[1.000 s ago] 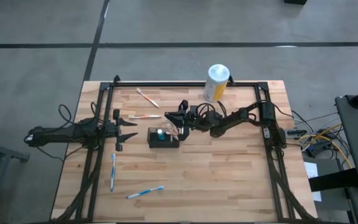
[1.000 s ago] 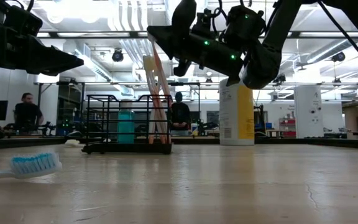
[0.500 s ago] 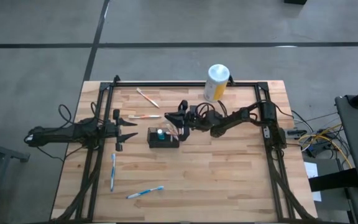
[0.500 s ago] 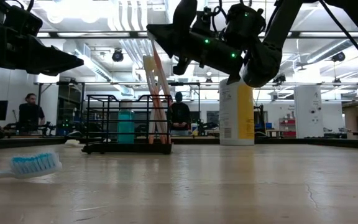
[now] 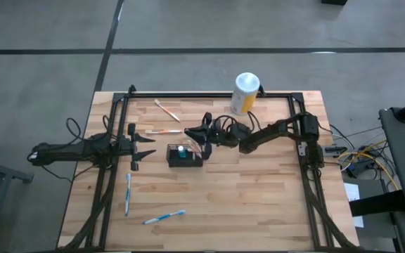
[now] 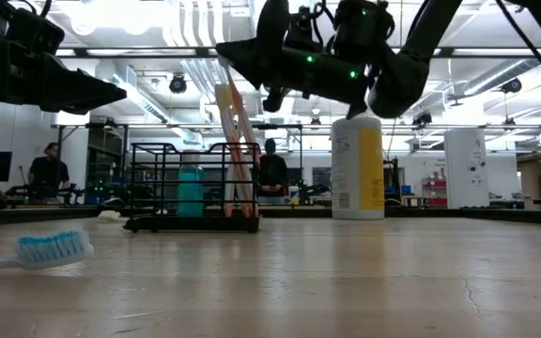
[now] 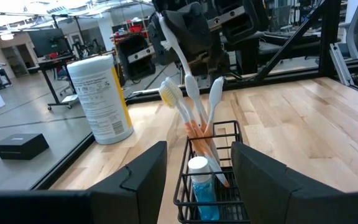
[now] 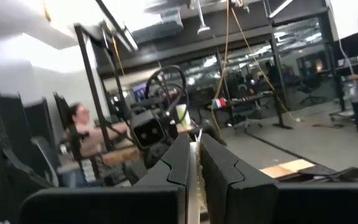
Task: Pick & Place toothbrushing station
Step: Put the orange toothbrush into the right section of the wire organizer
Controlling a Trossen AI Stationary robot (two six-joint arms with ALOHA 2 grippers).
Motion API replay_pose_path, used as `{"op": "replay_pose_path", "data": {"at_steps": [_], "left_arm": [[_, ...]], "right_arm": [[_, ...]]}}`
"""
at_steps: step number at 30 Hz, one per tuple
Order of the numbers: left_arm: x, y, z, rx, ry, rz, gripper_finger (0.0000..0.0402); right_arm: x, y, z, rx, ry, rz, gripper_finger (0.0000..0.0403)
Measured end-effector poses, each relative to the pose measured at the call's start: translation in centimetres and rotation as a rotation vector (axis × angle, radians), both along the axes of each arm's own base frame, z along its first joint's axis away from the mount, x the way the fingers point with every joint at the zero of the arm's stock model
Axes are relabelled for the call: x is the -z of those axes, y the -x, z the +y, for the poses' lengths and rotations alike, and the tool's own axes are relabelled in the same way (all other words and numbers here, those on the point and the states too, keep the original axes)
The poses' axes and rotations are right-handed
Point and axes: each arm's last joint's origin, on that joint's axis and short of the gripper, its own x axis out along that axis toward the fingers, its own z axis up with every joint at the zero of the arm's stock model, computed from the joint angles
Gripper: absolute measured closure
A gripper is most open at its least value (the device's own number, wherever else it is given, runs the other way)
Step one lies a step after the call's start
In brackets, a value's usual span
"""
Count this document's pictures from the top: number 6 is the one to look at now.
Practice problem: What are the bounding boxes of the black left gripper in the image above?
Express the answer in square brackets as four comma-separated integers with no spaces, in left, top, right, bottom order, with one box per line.
[0,36,128,115]

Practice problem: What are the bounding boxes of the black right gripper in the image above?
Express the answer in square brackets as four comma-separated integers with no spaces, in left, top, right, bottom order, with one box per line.
[215,0,375,115]

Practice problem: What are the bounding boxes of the teal bottle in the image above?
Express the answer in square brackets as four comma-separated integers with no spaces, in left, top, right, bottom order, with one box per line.
[176,149,205,218]

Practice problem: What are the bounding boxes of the white canister with yellow label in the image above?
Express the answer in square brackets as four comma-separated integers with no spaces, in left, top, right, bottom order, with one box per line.
[330,115,386,221]

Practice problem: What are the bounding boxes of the black ceiling spotlight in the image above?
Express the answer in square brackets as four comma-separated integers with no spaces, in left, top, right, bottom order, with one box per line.
[502,77,523,95]
[168,72,189,95]

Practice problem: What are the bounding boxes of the person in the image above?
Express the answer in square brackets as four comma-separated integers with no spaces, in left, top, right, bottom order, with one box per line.
[28,142,71,198]
[256,137,293,198]

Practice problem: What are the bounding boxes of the background robot arms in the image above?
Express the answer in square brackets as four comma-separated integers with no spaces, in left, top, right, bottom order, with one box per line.
[5,177,86,207]

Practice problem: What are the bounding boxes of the blue and white toothbrush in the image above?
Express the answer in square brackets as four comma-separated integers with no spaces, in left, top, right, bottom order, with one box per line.
[0,228,96,273]

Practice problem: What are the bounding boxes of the red storage shelf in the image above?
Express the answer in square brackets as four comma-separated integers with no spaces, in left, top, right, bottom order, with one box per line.
[421,177,448,207]

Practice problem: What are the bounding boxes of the white pillar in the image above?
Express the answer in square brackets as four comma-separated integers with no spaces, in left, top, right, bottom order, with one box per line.
[443,127,488,210]

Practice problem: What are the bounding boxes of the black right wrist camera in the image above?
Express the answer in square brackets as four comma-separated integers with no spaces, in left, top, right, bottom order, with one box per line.
[288,4,322,49]

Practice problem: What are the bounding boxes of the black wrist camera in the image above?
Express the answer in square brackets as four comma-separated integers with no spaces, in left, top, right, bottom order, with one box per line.
[288,4,322,49]
[5,7,66,55]

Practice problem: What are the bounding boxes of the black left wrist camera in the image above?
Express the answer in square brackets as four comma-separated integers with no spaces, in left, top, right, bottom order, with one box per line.
[5,7,66,55]

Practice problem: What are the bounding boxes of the black background gantry frame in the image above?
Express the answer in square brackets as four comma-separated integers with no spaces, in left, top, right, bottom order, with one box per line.
[52,121,305,207]

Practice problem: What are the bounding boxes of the black wire toothbrush holder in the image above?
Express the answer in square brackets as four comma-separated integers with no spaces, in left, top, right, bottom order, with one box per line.
[123,142,261,235]

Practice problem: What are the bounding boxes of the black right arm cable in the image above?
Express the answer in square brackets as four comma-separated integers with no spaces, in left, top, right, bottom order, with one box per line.
[494,0,541,105]

